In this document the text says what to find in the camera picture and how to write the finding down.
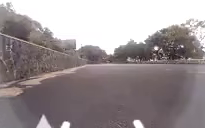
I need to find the grey stone wall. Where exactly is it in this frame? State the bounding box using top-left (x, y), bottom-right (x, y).
top-left (0, 29), bottom-right (88, 89)

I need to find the building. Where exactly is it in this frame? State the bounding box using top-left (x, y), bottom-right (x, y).
top-left (61, 38), bottom-right (77, 52)

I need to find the pale kerb strip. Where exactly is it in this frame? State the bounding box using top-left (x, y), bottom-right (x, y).
top-left (0, 64), bottom-right (88, 101)

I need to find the grey asphalt road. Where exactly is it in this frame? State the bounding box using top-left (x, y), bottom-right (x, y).
top-left (0, 63), bottom-right (205, 128)

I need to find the wood on hillside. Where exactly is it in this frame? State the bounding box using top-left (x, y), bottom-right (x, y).
top-left (0, 2), bottom-right (66, 53)

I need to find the row of trees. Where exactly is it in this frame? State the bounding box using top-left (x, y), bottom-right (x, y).
top-left (77, 18), bottom-right (205, 64)

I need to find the robot's own part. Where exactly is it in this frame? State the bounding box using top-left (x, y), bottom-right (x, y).
top-left (132, 119), bottom-right (145, 128)
top-left (60, 120), bottom-right (71, 128)

